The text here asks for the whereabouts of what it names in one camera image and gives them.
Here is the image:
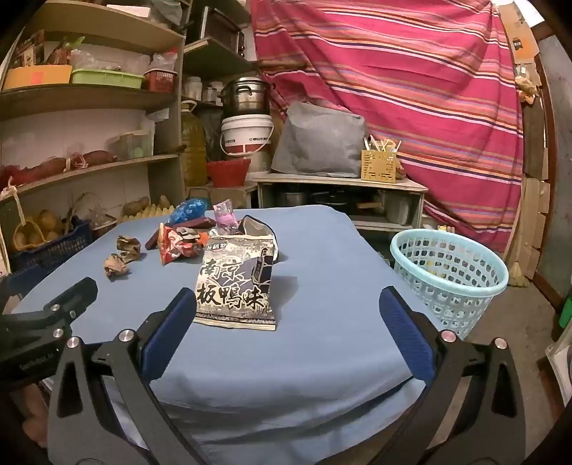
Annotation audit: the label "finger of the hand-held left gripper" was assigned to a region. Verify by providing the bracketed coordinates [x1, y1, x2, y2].
[0, 277, 99, 344]

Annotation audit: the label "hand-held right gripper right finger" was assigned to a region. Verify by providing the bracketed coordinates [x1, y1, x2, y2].
[379, 286, 537, 465]

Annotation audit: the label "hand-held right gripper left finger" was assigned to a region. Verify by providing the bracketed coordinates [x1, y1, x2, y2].
[47, 287, 211, 465]

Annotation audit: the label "light blue plastic basket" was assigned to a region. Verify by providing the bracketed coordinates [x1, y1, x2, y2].
[390, 228, 509, 341]

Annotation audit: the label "black and white snack packet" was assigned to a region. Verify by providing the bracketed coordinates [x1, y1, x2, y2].
[193, 215, 278, 332]

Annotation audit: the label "pink snack packet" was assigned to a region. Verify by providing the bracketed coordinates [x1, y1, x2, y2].
[213, 199, 245, 234]

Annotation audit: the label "person's left hand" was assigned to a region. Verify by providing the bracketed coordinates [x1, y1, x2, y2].
[15, 385, 50, 448]

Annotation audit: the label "blue plastic crate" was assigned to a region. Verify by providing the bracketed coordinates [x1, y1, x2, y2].
[8, 219, 93, 274]

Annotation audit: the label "crumpled brown paper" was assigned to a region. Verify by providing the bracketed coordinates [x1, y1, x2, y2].
[103, 253, 131, 280]
[116, 234, 142, 263]

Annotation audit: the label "wicker basket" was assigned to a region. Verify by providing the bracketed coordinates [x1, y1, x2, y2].
[11, 209, 47, 252]

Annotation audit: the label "orange snack packet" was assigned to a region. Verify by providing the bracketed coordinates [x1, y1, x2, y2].
[158, 224, 212, 265]

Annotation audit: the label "dark red wrapper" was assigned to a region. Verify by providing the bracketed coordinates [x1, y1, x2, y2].
[145, 216, 216, 250]

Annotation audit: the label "yellow egg tray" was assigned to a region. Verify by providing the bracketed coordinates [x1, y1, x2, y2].
[117, 203, 177, 221]

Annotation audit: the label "blue tablecloth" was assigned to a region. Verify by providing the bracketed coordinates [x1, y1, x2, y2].
[11, 205, 442, 465]

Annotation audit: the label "blue plastic wrapper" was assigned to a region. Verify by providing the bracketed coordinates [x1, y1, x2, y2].
[168, 199, 209, 225]

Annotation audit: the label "red sausages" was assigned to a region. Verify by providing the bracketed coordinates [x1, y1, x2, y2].
[0, 150, 118, 189]

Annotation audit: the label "black pan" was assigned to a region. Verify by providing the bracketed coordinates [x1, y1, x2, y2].
[310, 190, 356, 212]

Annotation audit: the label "low wooden cabinet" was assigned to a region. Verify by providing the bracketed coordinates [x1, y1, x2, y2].
[250, 172, 429, 231]

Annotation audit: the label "clear plastic container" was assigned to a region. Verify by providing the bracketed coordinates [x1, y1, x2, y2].
[108, 131, 153, 160]

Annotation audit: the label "red plastic basin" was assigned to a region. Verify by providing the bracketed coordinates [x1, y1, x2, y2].
[206, 158, 252, 188]

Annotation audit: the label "yellow utensil holder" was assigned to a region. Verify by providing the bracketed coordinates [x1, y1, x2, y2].
[360, 138, 403, 184]

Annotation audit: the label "steel pot in cabinet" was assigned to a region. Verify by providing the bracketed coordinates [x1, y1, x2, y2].
[274, 190, 310, 209]

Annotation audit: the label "large cooking oil bottle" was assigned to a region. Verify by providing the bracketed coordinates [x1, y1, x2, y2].
[181, 100, 209, 187]

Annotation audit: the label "wooden shelf unit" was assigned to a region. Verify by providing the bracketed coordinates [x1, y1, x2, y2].
[0, 0, 186, 273]
[181, 0, 257, 191]

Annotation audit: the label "white plastic bucket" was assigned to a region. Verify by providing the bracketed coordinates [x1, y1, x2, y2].
[219, 114, 275, 158]

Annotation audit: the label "grey cushion bag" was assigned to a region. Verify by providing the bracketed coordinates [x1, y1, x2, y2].
[271, 101, 369, 178]

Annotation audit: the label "green plastic tray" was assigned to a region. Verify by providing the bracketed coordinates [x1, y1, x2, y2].
[70, 68, 146, 89]

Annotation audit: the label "red plastic basket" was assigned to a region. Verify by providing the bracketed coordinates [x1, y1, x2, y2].
[144, 69, 178, 93]

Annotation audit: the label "red striped cloth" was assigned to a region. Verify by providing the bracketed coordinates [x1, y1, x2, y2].
[249, 0, 524, 251]

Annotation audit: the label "microwave oven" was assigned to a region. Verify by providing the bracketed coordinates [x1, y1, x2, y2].
[198, 6, 246, 57]

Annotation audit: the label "cardboard box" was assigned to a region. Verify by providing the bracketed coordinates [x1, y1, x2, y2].
[499, 4, 542, 64]

